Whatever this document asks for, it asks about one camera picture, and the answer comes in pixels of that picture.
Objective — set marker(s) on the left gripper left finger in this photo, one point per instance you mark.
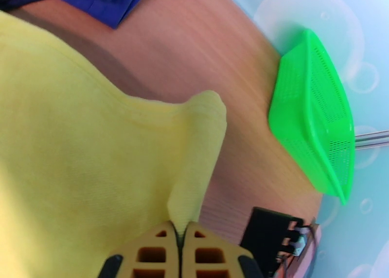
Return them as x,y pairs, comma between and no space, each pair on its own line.
152,256

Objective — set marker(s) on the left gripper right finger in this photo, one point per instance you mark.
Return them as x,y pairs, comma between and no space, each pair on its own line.
212,256

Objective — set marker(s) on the green plastic mesh basket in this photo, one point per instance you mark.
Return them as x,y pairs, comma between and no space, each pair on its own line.
307,119

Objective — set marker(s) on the yellow trousers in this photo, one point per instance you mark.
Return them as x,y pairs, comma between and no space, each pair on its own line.
76,149

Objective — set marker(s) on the navy folded trousers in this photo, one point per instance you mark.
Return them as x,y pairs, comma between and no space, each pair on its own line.
18,1

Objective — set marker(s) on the aluminium corner post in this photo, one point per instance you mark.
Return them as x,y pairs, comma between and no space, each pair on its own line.
372,138

